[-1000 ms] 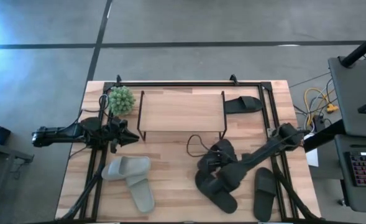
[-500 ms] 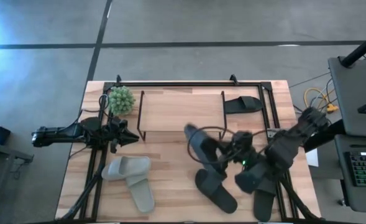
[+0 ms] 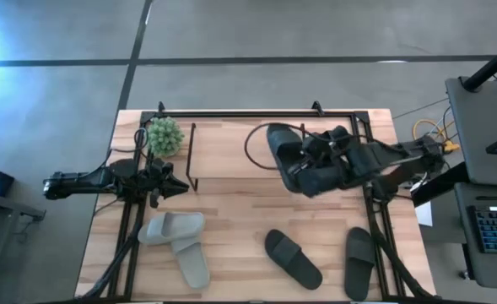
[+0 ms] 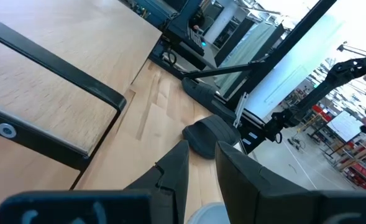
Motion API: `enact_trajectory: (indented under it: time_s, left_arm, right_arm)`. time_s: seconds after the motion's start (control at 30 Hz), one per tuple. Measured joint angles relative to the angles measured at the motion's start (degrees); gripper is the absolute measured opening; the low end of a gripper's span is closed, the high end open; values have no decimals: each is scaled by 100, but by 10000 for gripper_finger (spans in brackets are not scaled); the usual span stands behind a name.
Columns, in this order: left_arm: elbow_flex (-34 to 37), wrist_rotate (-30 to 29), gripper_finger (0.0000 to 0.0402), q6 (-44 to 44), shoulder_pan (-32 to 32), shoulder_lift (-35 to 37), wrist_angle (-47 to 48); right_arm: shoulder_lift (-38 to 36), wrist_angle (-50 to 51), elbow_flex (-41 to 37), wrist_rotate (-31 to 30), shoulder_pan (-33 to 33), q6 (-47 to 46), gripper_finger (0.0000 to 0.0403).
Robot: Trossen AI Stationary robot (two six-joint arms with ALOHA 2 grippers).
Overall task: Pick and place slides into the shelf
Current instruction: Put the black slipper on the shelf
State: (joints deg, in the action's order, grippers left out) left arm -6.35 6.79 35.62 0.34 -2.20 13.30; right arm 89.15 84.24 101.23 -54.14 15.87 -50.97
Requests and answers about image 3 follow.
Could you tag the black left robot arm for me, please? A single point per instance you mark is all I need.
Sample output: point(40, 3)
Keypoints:
point(79, 181)

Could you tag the grey slide sandal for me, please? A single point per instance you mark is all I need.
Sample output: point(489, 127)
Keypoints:
point(180, 224)
point(193, 266)

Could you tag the black slide sandal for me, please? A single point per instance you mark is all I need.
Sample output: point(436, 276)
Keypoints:
point(294, 259)
point(282, 148)
point(320, 183)
point(359, 266)

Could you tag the grey desk with keyboard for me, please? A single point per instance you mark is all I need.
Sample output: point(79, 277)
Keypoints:
point(484, 270)

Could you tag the green plant in patterned pot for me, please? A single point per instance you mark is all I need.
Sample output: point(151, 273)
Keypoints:
point(163, 137)

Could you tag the white paper sheet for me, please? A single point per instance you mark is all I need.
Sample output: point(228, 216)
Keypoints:
point(424, 215)

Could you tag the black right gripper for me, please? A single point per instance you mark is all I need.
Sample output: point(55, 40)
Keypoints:
point(328, 148)

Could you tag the dark metal stand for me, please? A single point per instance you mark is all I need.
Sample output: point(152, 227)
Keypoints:
point(12, 207)

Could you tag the large grey desk top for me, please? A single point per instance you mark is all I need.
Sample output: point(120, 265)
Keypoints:
point(476, 126)

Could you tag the black diagonal beam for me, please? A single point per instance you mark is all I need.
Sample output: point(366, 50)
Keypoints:
point(442, 183)

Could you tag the black aluminium table frame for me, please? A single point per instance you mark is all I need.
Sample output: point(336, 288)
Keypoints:
point(252, 114)

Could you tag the black pole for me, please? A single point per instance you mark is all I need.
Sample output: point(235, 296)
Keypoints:
point(488, 67)

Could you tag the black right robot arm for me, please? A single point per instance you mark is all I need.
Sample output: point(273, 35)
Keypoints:
point(400, 154)

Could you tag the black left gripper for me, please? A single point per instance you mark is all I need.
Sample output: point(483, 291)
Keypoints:
point(159, 173)

